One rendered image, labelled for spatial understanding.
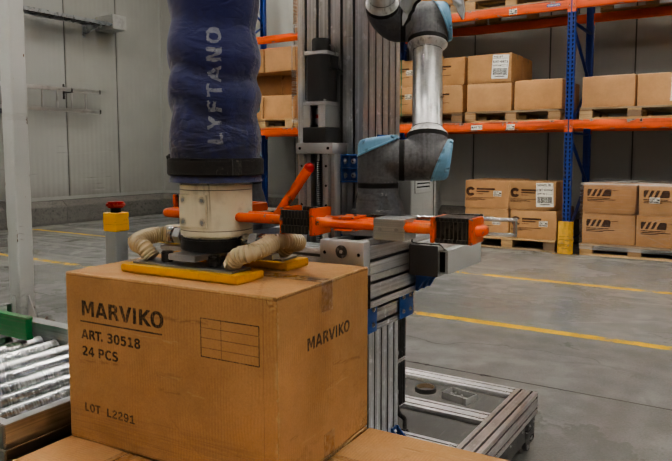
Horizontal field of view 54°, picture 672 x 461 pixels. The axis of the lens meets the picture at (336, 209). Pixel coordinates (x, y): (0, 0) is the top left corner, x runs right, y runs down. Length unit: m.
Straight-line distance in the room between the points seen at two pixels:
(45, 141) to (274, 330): 11.15
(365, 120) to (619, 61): 7.84
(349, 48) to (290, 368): 1.09
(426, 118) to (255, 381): 0.89
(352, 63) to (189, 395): 1.12
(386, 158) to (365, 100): 0.31
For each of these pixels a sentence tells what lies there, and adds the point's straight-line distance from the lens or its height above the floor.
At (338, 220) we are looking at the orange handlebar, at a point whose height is 1.08.
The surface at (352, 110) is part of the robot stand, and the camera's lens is 2.08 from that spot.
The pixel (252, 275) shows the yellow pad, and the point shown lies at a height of 0.96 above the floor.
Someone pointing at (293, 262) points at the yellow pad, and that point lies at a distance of 1.59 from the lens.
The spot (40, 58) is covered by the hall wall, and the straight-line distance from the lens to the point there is 12.41.
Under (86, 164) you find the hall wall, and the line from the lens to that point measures 12.80.
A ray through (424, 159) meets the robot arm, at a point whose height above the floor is 1.20.
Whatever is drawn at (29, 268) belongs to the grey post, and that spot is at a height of 0.41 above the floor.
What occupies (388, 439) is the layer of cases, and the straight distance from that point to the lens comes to 1.67.
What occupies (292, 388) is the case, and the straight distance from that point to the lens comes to 1.39.
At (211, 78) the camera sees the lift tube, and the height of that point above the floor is 1.39.
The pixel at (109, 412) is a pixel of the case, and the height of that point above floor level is 0.63.
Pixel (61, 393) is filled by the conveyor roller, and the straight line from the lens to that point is 2.11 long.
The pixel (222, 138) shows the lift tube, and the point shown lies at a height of 1.25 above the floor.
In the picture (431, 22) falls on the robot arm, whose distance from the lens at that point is 1.98.
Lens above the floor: 1.22
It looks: 5 degrees down
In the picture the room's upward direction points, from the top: straight up
